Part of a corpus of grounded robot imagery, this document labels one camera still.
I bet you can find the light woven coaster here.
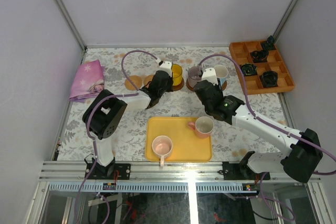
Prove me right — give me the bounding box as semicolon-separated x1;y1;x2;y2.
143;74;154;88
124;75;143;91

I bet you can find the dark brown wooden coaster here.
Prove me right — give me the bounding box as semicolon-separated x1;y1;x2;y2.
173;79;184;91
222;81;227;91
186;80;197;92

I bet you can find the yellow glass cup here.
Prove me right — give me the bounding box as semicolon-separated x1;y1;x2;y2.
172;64;183;86

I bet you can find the blue mug cream inside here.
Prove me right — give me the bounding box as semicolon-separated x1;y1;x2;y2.
214;65;228;85

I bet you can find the purple mug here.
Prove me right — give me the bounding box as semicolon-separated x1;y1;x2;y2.
187;66;202;82

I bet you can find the cream mug pink handle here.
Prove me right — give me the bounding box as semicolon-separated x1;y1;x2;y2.
187;116;214;139

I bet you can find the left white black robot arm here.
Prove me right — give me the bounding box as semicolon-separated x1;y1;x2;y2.
82;70;173;179

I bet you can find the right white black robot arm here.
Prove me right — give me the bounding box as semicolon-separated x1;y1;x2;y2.
194;80;323;183

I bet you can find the black object in tray left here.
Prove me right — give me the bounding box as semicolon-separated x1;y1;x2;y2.
240;63;257;76

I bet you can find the black object in tray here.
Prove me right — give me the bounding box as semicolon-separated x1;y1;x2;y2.
262;35;275;51
259;70;278;88
240;63;257;76
250;49;269;63

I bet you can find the yellow plastic tray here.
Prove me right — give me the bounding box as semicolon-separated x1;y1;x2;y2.
145;117;213;163

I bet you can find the orange compartment tray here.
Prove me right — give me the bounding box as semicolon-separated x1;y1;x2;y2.
229;41;295;95

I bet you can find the black object in tray front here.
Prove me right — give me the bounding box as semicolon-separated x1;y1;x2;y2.
259;70;278;88

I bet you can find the black object in tray middle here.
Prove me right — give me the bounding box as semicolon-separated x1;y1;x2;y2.
250;49;269;63

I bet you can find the pink star cloth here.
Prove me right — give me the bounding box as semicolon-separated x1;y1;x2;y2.
69;60;104;101

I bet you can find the black object in tray back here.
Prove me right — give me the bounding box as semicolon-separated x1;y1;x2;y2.
262;35;275;51

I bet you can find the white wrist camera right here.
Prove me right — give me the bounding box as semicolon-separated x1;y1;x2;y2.
201;68;218;85

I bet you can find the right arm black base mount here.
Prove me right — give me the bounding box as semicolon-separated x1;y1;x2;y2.
217;151;264;181

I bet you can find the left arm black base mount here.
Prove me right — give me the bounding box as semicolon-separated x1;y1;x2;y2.
85;158;131;180

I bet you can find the aluminium front rail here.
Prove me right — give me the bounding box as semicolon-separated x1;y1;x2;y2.
39;160;322;183

